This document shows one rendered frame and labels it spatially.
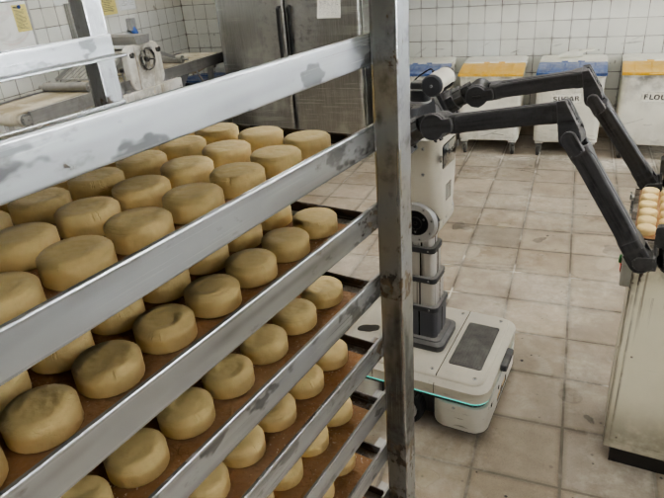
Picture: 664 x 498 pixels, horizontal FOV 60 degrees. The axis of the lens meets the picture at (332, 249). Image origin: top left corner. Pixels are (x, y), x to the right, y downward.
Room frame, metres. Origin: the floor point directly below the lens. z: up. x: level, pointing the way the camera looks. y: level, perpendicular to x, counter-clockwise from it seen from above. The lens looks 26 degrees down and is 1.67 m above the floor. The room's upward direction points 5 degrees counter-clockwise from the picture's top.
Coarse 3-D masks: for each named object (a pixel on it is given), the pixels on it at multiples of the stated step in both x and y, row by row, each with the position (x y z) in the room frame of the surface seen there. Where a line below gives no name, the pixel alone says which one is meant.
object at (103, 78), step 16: (80, 0) 0.83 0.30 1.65; (96, 0) 0.85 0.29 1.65; (80, 16) 0.84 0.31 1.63; (96, 16) 0.84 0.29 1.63; (80, 32) 0.84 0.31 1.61; (96, 32) 0.84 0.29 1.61; (96, 64) 0.83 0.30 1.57; (112, 64) 0.85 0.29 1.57; (96, 80) 0.84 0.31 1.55; (112, 80) 0.84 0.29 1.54; (96, 96) 0.84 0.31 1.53; (112, 96) 0.84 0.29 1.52
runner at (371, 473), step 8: (384, 440) 0.63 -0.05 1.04; (384, 448) 0.59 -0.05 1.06; (376, 456) 0.58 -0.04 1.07; (384, 456) 0.59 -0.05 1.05; (376, 464) 0.57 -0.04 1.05; (368, 472) 0.55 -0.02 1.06; (376, 472) 0.57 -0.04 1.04; (360, 480) 0.54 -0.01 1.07; (368, 480) 0.55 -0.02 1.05; (360, 488) 0.53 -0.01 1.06; (368, 488) 0.55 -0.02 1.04; (352, 496) 0.52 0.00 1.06; (360, 496) 0.53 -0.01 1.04
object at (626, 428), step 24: (648, 288) 1.45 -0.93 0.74; (624, 312) 1.49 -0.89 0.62; (648, 312) 1.45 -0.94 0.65; (624, 336) 1.47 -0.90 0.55; (648, 336) 1.44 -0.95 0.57; (624, 360) 1.46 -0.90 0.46; (648, 360) 1.43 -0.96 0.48; (624, 384) 1.46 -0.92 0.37; (648, 384) 1.43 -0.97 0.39; (624, 408) 1.45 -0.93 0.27; (648, 408) 1.42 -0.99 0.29; (624, 432) 1.44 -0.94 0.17; (648, 432) 1.41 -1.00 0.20; (624, 456) 1.46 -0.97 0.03; (648, 456) 1.41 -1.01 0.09
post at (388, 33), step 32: (384, 0) 0.59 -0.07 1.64; (384, 32) 0.59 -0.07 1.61; (384, 64) 0.59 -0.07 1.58; (384, 96) 0.59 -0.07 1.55; (384, 128) 0.59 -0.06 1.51; (384, 160) 0.59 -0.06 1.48; (384, 192) 0.59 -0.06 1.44; (384, 224) 0.59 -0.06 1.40; (384, 256) 0.59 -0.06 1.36; (384, 288) 0.59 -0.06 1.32; (384, 320) 0.60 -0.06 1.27; (384, 352) 0.60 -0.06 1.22; (384, 384) 0.60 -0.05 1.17
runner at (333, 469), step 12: (384, 396) 0.60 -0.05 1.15; (372, 408) 0.57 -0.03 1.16; (384, 408) 0.60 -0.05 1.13; (372, 420) 0.57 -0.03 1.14; (360, 432) 0.54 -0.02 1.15; (348, 444) 0.52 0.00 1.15; (360, 444) 0.54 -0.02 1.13; (336, 456) 0.50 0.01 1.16; (348, 456) 0.52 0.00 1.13; (336, 468) 0.49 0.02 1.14; (324, 480) 0.47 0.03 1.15; (312, 492) 0.45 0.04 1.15; (324, 492) 0.47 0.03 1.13
